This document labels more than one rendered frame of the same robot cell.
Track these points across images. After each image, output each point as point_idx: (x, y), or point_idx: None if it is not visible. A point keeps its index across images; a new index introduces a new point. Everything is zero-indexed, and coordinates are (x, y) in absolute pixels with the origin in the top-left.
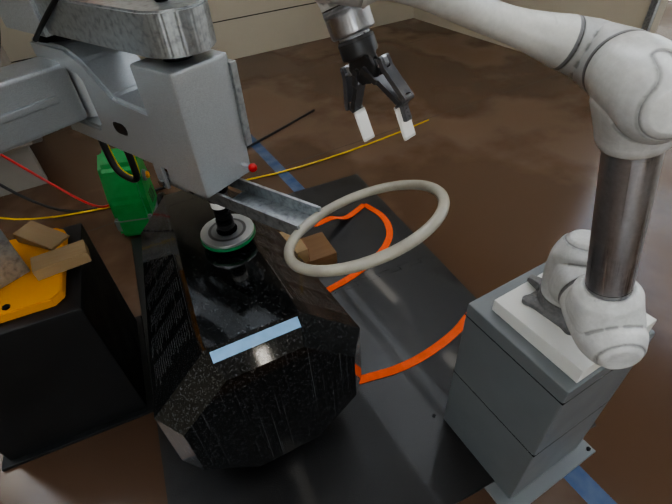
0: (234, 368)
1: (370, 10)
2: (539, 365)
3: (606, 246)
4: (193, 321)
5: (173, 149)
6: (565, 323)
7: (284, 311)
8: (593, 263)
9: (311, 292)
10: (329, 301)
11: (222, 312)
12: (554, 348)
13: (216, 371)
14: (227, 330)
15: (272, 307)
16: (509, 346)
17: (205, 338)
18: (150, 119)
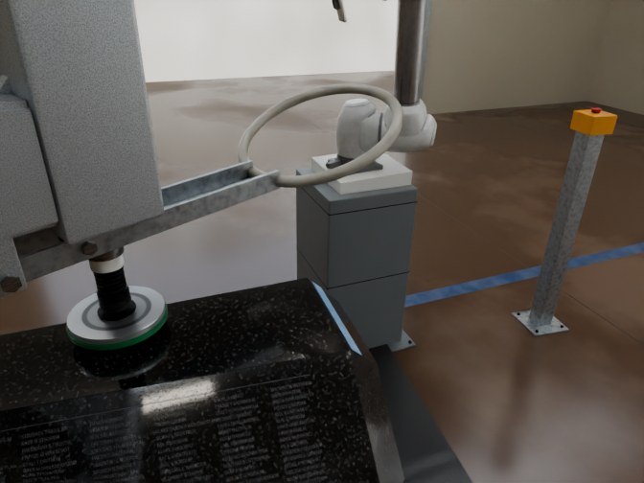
0: (363, 348)
1: None
2: (395, 191)
3: (418, 62)
4: (287, 369)
5: (103, 150)
6: (376, 164)
7: (304, 287)
8: (411, 81)
9: None
10: None
11: (286, 334)
12: (392, 174)
13: (367, 361)
14: (320, 330)
15: (293, 294)
16: (373, 199)
17: (329, 349)
18: (47, 108)
